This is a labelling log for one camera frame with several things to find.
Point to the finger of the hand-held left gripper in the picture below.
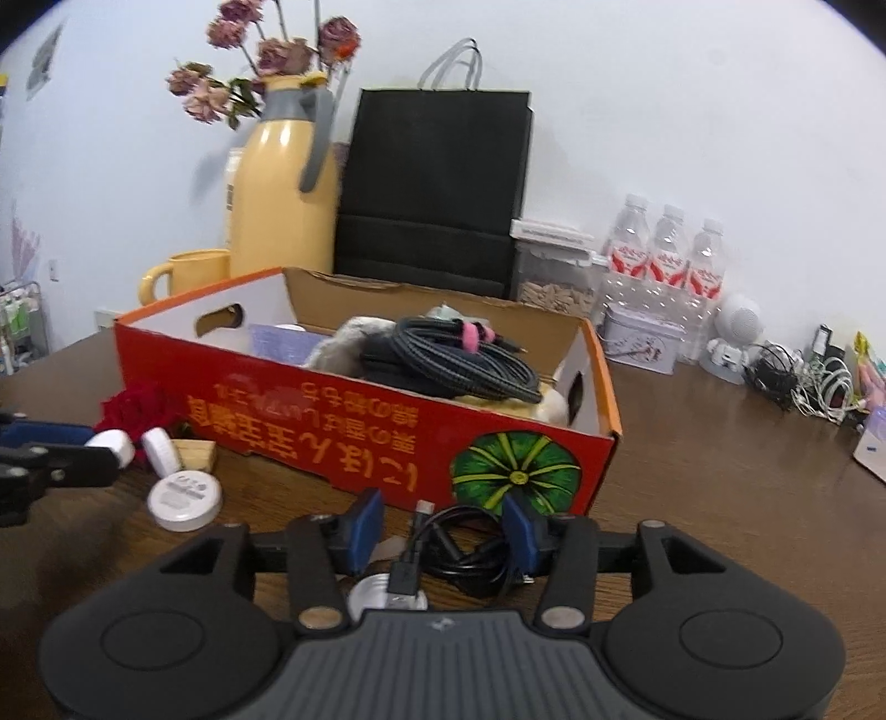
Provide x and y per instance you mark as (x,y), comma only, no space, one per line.
(62,465)
(48,436)

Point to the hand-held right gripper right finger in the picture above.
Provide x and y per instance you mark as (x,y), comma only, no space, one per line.
(519,533)

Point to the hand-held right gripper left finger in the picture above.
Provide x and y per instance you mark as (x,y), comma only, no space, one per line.
(367,529)

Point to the small white round jar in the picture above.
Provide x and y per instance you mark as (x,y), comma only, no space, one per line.
(114,448)

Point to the red cardboard box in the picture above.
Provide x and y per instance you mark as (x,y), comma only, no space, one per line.
(311,443)

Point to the wooden block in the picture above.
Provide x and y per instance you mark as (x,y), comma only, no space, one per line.
(195,457)

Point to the white round disc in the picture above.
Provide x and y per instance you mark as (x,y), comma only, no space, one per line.
(367,594)

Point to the red fabric rose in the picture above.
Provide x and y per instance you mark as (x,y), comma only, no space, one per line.
(135,408)

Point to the white ridged lid jar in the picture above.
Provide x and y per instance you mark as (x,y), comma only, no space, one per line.
(163,451)

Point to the purple cloth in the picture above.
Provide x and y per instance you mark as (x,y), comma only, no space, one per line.
(284,343)

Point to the yellow mug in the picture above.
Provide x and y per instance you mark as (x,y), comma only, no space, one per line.
(197,273)

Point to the white tin box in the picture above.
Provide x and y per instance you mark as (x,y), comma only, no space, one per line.
(640,339)

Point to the clear snack container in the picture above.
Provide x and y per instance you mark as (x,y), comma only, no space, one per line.
(557,291)

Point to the white robot speaker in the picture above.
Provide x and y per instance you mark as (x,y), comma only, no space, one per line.
(734,325)

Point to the white milk carton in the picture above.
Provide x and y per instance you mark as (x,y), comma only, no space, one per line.
(233,201)

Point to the white flat carton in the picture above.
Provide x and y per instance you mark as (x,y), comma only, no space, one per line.
(554,230)

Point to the yellow thermos jug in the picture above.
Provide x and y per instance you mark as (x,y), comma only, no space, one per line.
(277,208)

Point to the black paper bag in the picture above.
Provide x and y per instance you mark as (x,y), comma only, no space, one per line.
(436,194)

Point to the black power adapter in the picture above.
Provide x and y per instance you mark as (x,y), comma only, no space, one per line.
(827,343)

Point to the lilac tissue box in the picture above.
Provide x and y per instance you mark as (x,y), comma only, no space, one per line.
(873,450)

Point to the yellow pink sachets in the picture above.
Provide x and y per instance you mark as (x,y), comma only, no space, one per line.
(871,367)

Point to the dried rose bouquet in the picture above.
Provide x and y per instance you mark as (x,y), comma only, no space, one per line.
(277,55)

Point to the purple flower wall sticker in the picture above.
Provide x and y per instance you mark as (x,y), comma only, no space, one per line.
(26,242)

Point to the wall poster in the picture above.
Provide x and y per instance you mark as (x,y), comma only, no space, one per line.
(45,59)

